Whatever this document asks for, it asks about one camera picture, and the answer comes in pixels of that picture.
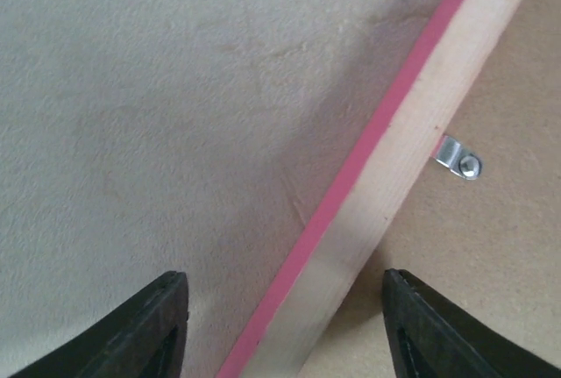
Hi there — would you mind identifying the silver frame retaining clip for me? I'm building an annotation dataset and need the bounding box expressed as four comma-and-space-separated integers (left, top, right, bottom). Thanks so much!
432, 135, 483, 181

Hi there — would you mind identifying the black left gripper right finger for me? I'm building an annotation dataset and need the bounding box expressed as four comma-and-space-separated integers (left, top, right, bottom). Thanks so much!
382, 268, 560, 378

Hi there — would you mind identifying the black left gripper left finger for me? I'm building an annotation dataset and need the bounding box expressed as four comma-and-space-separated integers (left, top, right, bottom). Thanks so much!
14, 271, 188, 378

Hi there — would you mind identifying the pink picture frame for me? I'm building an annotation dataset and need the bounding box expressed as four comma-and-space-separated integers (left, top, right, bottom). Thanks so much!
214, 0, 561, 378

